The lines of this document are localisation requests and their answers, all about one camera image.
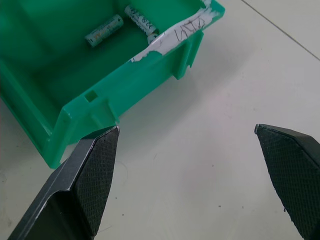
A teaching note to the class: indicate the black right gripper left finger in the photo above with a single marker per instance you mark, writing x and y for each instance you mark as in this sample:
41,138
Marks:
85,185

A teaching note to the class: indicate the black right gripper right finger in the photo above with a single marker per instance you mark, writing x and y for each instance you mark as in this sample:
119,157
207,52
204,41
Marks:
295,175

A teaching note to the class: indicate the green plastic bin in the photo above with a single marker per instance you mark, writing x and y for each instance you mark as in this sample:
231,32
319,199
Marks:
75,75

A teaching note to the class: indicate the white green AA battery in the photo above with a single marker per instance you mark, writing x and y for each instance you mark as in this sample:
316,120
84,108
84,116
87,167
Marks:
104,31
141,19

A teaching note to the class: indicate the torn white paper label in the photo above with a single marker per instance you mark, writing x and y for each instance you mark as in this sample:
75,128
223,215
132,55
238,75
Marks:
172,35

